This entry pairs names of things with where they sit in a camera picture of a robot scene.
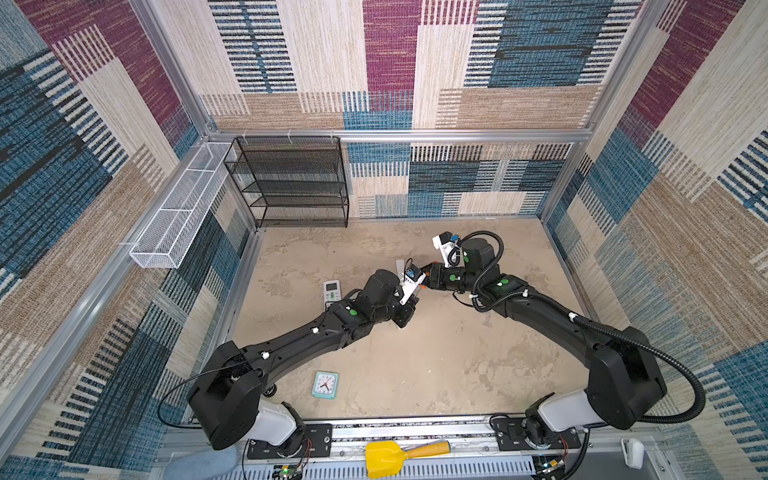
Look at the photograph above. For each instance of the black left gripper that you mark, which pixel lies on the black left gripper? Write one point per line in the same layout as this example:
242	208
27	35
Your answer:
406	311

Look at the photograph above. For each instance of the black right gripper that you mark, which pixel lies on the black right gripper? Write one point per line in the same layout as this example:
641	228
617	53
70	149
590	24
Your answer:
435	277

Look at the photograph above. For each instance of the white battery cover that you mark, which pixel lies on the white battery cover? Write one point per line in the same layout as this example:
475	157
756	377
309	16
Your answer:
400	268

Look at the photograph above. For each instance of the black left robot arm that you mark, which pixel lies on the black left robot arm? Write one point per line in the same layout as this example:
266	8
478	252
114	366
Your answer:
228	397

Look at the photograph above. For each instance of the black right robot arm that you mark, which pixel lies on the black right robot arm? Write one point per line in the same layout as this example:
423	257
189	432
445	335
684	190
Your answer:
624	378

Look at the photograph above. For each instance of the white air conditioner remote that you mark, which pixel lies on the white air conditioner remote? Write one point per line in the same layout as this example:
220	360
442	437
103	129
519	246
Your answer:
332	292

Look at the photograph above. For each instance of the teal square clock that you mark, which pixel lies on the teal square clock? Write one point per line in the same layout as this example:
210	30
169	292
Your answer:
325	385

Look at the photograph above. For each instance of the yellow plastic scoop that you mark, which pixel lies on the yellow plastic scoop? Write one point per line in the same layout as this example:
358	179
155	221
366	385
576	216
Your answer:
387	458

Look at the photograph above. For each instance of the blue cloth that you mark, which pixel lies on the blue cloth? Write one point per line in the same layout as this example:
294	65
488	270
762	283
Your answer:
202	465

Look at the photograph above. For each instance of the white small device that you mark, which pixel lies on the white small device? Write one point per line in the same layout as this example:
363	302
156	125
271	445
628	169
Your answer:
633	451

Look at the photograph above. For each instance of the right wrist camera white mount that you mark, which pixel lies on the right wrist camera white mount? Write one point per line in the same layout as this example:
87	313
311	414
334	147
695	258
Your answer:
447	244

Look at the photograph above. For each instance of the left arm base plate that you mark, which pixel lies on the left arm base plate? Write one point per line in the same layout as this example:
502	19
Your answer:
315	438

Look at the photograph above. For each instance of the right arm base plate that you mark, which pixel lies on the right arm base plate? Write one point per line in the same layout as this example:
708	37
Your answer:
510	435

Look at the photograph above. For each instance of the black wire mesh shelf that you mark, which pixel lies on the black wire mesh shelf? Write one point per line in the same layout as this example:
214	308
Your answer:
291	181

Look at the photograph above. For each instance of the white wire mesh basket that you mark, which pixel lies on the white wire mesh basket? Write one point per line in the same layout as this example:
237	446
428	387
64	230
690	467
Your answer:
165	241

